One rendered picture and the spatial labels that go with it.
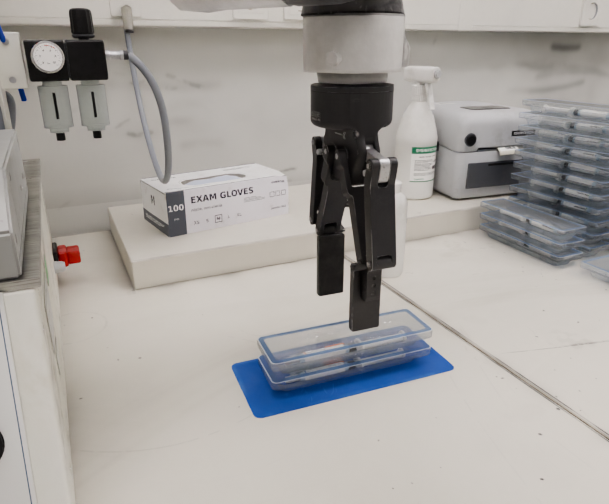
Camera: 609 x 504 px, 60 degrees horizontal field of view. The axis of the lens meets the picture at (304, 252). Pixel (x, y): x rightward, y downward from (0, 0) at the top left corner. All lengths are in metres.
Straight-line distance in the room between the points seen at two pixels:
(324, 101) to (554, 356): 0.40
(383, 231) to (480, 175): 0.65
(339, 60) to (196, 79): 0.66
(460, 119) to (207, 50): 0.50
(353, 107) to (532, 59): 1.12
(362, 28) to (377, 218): 0.15
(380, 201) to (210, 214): 0.47
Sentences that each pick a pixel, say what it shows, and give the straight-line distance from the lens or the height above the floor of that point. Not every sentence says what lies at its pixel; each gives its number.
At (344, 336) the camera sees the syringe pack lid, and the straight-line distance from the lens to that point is 0.57.
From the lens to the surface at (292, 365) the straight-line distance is 0.53.
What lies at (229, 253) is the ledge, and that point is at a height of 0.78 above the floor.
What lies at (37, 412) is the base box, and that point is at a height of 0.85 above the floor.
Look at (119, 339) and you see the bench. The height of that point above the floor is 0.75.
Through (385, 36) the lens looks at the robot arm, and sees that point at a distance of 0.46.
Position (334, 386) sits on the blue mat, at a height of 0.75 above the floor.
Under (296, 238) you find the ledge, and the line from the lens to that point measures 0.85.
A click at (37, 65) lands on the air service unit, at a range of 0.68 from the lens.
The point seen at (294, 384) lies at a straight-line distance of 0.54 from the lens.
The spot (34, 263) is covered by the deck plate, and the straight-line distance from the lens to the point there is 0.44.
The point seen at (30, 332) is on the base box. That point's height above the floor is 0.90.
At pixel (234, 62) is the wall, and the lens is 1.11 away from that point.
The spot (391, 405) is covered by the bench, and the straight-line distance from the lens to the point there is 0.55.
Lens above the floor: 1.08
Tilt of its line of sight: 21 degrees down
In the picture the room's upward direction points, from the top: straight up
